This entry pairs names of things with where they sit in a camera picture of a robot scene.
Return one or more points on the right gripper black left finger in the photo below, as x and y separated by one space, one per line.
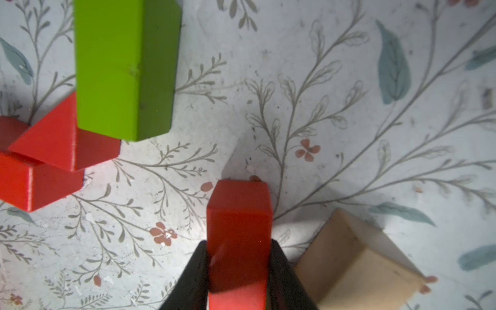
191 289

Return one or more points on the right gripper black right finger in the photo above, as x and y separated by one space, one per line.
284 289

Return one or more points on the red block low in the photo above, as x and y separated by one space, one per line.
29 184

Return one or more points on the red triangle block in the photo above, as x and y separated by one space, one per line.
58 141

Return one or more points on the green block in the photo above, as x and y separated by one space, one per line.
126 61

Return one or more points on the beige block right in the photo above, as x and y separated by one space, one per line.
353 265

